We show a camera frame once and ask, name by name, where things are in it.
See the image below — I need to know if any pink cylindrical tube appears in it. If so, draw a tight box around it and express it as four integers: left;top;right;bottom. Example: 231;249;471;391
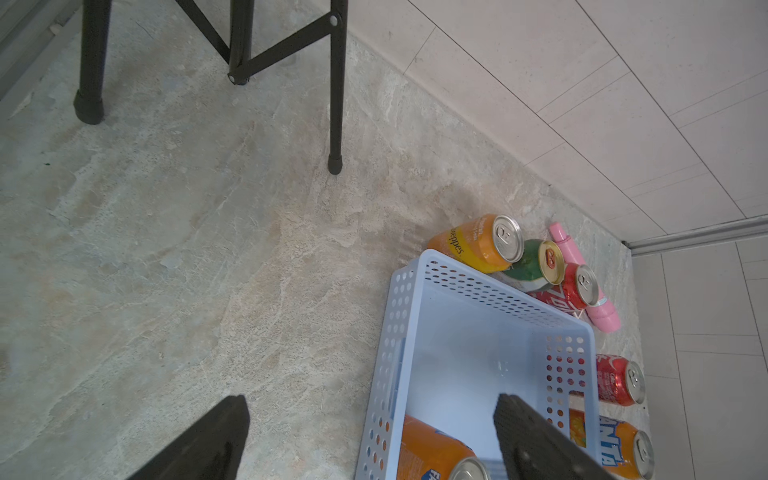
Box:
548;222;621;333

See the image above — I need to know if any black perforated music stand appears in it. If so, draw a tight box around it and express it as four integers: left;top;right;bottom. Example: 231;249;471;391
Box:
73;0;349;175

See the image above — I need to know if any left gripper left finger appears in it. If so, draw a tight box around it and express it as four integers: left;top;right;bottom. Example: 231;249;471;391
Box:
129;395;250;480

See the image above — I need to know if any light blue plastic basket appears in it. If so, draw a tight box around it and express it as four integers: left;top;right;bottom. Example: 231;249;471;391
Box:
355;250;600;479

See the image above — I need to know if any orange can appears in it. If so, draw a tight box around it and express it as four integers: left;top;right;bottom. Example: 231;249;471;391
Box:
599;416;655;479
397;415;490;480
426;214;525;273

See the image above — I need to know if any green white beer can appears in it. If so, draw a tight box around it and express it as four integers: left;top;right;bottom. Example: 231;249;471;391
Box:
492;239;566;292

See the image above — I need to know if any red cola can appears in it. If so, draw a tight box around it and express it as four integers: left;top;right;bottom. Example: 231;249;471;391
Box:
529;263;600;315

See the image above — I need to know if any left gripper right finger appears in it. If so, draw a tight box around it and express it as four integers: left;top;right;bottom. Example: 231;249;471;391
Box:
493;394;612;479

